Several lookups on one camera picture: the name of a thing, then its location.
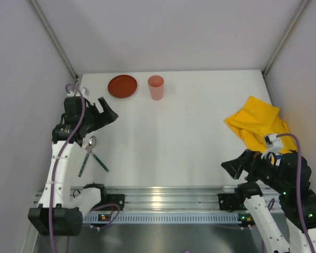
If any spoon with green handle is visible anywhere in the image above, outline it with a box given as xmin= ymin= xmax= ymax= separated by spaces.
xmin=78 ymin=135 xmax=97 ymax=177

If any fork with green handle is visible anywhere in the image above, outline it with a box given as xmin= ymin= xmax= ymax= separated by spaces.
xmin=80 ymin=143 xmax=110 ymax=174

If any red round plate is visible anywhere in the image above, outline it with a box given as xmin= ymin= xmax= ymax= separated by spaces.
xmin=107 ymin=75 xmax=137 ymax=99

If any yellow printed cloth placemat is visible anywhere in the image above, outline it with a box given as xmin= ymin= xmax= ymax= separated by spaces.
xmin=224 ymin=96 xmax=290 ymax=152

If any pink plastic cup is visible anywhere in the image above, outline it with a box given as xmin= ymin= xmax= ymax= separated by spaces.
xmin=148 ymin=75 xmax=164 ymax=101

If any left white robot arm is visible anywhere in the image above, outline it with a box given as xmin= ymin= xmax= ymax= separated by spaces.
xmin=28 ymin=96 xmax=119 ymax=236

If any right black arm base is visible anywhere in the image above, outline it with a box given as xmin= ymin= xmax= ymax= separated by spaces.
xmin=218 ymin=193 xmax=246 ymax=212

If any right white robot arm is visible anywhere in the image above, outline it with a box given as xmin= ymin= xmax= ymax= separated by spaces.
xmin=221 ymin=150 xmax=316 ymax=252

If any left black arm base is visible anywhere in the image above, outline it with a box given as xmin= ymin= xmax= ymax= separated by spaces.
xmin=103 ymin=193 xmax=125 ymax=210

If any left aluminium corner post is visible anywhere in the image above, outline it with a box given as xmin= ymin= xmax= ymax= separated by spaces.
xmin=28 ymin=0 xmax=78 ymax=80

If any aluminium corner post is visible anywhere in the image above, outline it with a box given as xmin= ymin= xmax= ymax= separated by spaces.
xmin=261 ymin=0 xmax=311 ymax=78
xmin=28 ymin=0 xmax=78 ymax=80

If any aluminium mounting rail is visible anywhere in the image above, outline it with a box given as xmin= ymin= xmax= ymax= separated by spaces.
xmin=33 ymin=186 xmax=282 ymax=211

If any perforated grey cable duct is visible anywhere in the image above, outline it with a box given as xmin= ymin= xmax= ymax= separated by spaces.
xmin=83 ymin=212 xmax=252 ymax=225

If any right aluminium corner post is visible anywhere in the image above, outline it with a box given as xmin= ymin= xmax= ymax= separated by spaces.
xmin=261 ymin=0 xmax=311 ymax=78

